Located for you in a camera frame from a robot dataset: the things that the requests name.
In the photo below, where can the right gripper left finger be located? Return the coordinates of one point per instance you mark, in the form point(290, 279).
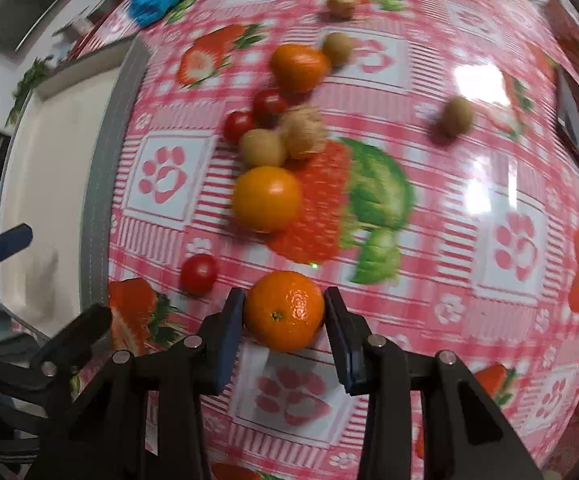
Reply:
point(220, 334)

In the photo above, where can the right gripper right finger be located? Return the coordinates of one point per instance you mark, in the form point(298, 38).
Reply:
point(347, 332)

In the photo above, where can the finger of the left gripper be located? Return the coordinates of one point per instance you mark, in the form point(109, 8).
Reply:
point(15, 240)

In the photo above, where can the mandarin orange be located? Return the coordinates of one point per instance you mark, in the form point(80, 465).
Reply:
point(298, 69)
point(284, 311)

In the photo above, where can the yellow-orange round orange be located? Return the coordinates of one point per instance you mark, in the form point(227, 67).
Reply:
point(266, 199)

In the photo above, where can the tan longan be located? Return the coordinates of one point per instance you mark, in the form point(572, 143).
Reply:
point(262, 147)
point(457, 116)
point(338, 48)

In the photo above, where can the cherry tomato pair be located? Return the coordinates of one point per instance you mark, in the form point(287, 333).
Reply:
point(236, 124)
point(267, 107)

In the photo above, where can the cracked walnut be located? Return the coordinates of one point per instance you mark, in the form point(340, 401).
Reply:
point(342, 9)

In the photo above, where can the white shallow tray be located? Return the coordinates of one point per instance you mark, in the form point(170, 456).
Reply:
point(59, 179)

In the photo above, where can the green potted plant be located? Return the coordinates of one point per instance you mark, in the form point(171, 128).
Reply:
point(35, 75)

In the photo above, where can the pink strawberry tablecloth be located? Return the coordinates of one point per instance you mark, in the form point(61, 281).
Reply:
point(468, 243)

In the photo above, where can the black smartphone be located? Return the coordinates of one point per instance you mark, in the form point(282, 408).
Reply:
point(567, 111)

